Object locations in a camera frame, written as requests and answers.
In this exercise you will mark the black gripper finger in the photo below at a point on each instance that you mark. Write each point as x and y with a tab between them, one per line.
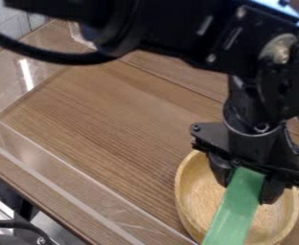
273	189
220	167

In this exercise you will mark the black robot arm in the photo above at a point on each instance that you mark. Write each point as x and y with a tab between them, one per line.
242	38

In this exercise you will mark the light wooden bowl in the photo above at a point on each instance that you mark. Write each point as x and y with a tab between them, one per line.
198	196

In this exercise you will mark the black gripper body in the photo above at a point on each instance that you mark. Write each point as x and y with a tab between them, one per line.
267	153

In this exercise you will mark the green rectangular block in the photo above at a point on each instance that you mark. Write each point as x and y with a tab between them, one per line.
234	216

